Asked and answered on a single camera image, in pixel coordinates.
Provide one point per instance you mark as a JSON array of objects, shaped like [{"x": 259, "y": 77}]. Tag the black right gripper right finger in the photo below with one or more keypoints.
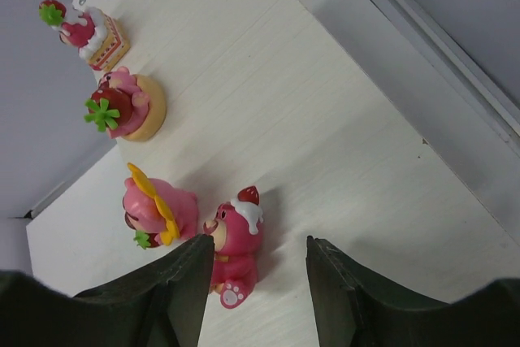
[{"x": 355, "y": 306}]

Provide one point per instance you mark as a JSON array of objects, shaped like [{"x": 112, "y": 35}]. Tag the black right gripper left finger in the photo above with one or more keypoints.
[{"x": 159, "y": 304}]

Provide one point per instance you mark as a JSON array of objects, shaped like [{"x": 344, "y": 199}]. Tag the pink bear sunflower toy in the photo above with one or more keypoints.
[{"x": 158, "y": 212}]

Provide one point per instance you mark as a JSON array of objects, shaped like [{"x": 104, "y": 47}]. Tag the pink bear strawberry hat toy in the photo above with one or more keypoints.
[{"x": 237, "y": 232}]

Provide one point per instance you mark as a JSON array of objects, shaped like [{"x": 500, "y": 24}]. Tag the pink bear donut toy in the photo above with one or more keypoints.
[{"x": 126, "y": 105}]

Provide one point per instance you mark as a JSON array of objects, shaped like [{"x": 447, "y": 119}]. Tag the pink bear cake slice toy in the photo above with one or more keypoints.
[{"x": 99, "y": 39}]

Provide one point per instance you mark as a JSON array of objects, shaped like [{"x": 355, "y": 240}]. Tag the white two-tier shelf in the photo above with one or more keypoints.
[{"x": 260, "y": 93}]

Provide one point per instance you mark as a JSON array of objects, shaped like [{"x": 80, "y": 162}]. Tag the aluminium extrusion rail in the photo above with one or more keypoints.
[{"x": 454, "y": 64}]

